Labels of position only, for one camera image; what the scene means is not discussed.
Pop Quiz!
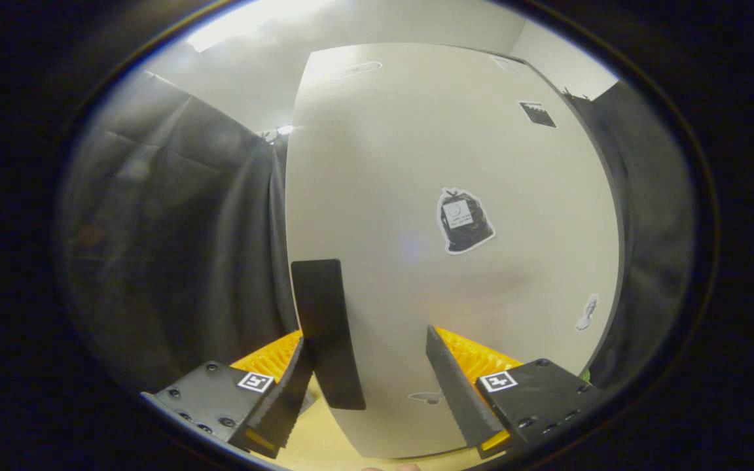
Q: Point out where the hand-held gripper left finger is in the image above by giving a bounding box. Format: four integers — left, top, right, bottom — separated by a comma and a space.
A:
140, 330, 315, 459

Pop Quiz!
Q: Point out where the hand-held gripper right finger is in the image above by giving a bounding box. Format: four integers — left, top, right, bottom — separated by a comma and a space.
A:
425, 325, 613, 460

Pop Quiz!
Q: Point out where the black door handle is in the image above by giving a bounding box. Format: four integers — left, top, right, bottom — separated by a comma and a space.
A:
291, 259, 367, 411

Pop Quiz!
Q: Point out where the white shoe cabinet door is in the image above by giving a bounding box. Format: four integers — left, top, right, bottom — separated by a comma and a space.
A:
284, 43, 623, 459

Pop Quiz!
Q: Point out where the black backdrop cloth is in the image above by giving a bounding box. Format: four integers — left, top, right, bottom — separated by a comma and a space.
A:
60, 71, 698, 393

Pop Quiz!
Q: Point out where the long ceiling light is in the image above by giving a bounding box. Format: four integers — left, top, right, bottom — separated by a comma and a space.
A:
187, 0, 338, 53

